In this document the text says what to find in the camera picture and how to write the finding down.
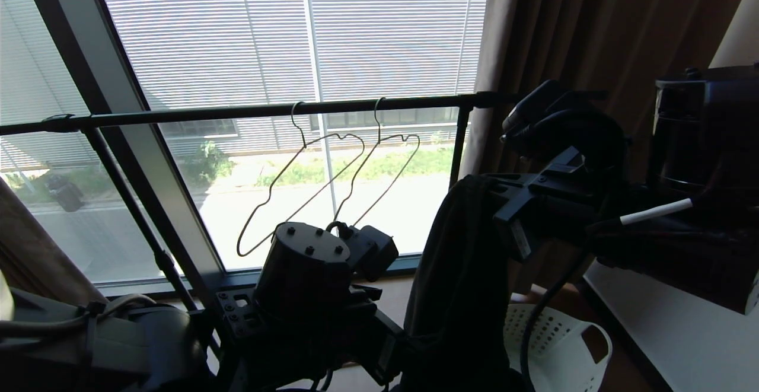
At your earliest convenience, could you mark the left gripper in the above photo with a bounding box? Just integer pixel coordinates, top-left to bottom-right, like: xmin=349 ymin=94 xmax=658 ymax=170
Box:
xmin=332 ymin=288 xmax=410 ymax=387

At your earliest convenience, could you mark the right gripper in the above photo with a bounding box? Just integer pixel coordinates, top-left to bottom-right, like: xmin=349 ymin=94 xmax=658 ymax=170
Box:
xmin=483 ymin=146 xmax=594 ymax=262

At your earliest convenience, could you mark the black garment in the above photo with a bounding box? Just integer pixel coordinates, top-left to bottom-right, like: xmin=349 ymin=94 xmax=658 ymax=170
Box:
xmin=403 ymin=174 xmax=522 ymax=392

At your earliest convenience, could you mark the pink clothes hanger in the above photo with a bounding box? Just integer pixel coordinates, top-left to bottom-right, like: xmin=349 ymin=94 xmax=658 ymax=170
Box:
xmin=236 ymin=101 xmax=366 ymax=258
xmin=329 ymin=97 xmax=421 ymax=230

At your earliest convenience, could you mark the white laundry basket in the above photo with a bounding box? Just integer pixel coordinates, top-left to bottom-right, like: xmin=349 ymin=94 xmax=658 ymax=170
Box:
xmin=504 ymin=303 xmax=613 ymax=392

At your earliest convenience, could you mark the black clothes rack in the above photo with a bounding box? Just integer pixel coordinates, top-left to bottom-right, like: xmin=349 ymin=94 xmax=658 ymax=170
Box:
xmin=0 ymin=90 xmax=608 ymax=317

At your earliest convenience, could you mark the brown curtain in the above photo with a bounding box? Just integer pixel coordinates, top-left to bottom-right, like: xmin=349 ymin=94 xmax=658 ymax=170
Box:
xmin=0 ymin=179 xmax=107 ymax=307
xmin=460 ymin=0 xmax=759 ymax=298

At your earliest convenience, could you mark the window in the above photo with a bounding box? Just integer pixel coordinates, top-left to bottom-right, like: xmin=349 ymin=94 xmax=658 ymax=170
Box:
xmin=0 ymin=0 xmax=493 ymax=298

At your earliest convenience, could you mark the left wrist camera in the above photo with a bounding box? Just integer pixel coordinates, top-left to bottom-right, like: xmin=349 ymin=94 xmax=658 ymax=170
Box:
xmin=325 ymin=220 xmax=400 ymax=283

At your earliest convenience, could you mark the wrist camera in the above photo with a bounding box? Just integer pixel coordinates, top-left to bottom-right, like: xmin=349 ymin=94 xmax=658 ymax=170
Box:
xmin=500 ymin=79 xmax=570 ymax=158
xmin=325 ymin=220 xmax=400 ymax=283

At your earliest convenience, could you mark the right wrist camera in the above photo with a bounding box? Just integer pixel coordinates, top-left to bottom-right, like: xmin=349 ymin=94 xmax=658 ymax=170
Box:
xmin=500 ymin=79 xmax=570 ymax=158

